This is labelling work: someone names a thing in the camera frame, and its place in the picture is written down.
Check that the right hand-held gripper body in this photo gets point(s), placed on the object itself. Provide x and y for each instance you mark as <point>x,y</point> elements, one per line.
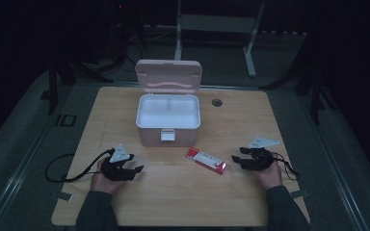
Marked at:
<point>260,159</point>

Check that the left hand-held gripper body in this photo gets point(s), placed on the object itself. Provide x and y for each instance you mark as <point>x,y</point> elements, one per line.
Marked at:
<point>115,168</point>

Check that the red and white packet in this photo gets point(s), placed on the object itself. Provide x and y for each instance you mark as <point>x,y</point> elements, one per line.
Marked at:
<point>207,159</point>

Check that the pink storage box with lid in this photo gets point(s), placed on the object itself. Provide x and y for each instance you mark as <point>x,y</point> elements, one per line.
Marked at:
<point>168,110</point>

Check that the person's left hand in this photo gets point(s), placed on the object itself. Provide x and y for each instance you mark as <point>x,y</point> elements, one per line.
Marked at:
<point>102,183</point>

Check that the person's right hand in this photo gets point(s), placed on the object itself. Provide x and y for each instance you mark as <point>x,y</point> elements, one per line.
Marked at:
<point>271,176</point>

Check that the grey tape strip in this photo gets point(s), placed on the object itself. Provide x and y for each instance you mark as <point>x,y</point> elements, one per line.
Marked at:
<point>299,193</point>
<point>61,196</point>

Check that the black stand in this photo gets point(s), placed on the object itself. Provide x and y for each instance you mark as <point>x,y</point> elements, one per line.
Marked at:
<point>314,96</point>
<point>54,86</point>

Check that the white metal stand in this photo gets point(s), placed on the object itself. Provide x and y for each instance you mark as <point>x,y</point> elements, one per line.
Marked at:
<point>216,23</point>

